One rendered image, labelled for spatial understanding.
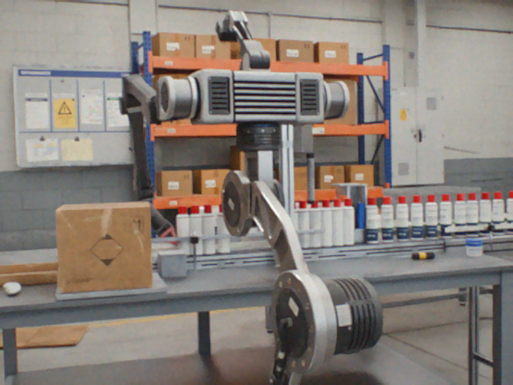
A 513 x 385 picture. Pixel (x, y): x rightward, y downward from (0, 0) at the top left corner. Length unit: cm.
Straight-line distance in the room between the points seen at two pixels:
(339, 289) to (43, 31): 575
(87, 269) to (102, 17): 513
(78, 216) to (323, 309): 98
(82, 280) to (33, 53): 494
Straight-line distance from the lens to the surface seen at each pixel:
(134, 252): 211
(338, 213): 274
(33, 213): 681
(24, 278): 244
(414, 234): 293
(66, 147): 670
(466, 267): 257
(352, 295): 152
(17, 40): 690
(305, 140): 255
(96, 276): 213
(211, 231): 258
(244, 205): 181
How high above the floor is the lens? 127
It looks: 3 degrees down
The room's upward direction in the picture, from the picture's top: 1 degrees counter-clockwise
